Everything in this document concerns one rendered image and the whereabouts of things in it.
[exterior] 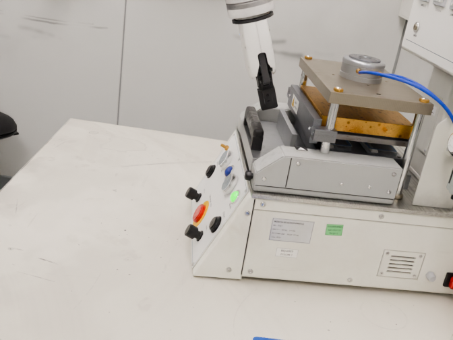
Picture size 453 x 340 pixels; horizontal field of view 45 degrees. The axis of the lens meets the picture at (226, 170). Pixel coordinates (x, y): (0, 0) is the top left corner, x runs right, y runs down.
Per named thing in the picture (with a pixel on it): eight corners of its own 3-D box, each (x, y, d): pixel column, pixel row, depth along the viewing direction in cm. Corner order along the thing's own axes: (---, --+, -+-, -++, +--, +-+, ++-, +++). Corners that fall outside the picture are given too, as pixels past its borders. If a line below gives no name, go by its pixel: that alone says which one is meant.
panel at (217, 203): (191, 196, 128) (236, 131, 122) (192, 269, 100) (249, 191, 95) (184, 192, 127) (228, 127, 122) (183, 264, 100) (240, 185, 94)
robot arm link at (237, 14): (224, 1, 101) (227, 17, 102) (227, 7, 93) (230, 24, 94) (269, -10, 101) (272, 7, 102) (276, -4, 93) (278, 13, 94)
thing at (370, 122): (374, 112, 117) (385, 69, 114) (413, 150, 97) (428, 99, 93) (296, 102, 115) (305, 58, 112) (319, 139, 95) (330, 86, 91)
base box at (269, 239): (407, 216, 136) (427, 152, 129) (480, 313, 102) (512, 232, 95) (191, 194, 130) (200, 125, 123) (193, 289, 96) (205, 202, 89)
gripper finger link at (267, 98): (254, 75, 102) (261, 109, 105) (256, 80, 99) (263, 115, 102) (272, 72, 102) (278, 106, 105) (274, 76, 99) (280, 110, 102)
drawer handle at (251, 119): (252, 124, 114) (255, 106, 112) (261, 151, 100) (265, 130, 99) (243, 123, 114) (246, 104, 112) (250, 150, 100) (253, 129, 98)
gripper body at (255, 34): (228, 11, 102) (240, 69, 107) (232, 19, 93) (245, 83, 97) (268, 2, 102) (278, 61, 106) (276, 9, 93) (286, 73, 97)
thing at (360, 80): (399, 111, 121) (415, 52, 116) (464, 167, 93) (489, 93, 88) (292, 98, 118) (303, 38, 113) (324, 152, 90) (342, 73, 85)
